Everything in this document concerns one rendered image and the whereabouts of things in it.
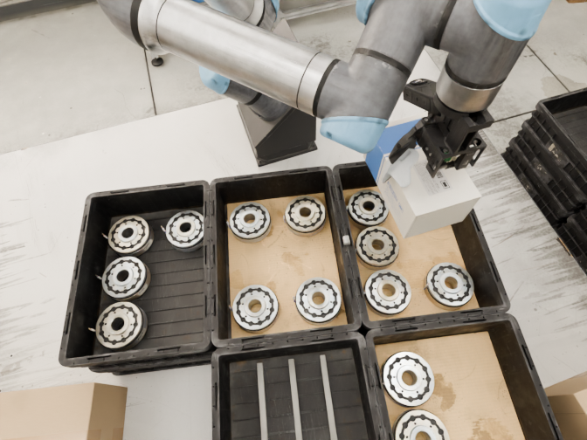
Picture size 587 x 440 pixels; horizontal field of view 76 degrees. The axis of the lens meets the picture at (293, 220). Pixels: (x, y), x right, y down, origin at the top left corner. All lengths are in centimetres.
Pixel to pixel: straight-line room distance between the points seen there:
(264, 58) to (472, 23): 23
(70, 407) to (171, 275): 33
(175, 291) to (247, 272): 18
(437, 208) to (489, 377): 42
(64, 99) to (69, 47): 50
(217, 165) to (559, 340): 106
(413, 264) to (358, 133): 54
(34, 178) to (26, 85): 169
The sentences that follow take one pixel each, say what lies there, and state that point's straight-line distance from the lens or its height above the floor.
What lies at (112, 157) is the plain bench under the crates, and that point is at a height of 70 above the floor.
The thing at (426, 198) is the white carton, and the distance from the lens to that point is 66.
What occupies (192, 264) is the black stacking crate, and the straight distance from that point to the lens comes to 96.
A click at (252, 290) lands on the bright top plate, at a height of 86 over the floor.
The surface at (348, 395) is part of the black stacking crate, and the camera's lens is 86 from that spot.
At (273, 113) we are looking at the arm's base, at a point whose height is 90.
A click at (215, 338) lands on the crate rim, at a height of 93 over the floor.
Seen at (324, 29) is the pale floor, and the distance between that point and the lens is 290.
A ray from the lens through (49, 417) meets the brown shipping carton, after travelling 97.
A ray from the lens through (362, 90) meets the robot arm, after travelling 46.
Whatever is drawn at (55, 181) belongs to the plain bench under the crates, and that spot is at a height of 70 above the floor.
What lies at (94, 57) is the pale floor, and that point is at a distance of 308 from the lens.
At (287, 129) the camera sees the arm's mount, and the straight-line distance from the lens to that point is 113.
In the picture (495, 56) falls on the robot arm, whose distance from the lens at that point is 49.
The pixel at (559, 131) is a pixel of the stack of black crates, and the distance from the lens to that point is 170.
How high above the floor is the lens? 168
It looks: 62 degrees down
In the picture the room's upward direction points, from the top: 5 degrees counter-clockwise
